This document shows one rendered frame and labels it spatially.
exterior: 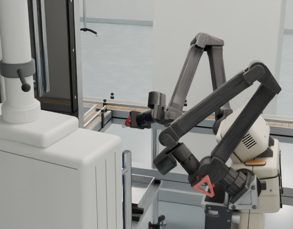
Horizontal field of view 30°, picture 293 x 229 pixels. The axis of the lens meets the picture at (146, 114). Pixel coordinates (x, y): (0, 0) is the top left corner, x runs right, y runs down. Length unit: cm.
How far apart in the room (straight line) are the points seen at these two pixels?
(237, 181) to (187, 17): 200
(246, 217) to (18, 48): 119
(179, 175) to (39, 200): 213
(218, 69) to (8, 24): 121
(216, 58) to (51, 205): 123
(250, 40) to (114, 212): 243
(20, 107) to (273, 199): 109
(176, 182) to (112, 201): 207
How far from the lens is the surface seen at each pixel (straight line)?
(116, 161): 137
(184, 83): 227
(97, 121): 320
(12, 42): 135
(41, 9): 205
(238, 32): 368
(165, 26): 377
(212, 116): 329
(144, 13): 1070
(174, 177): 345
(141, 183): 258
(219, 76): 234
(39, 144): 132
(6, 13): 134
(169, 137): 185
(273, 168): 199
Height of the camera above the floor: 208
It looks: 20 degrees down
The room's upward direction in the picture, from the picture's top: straight up
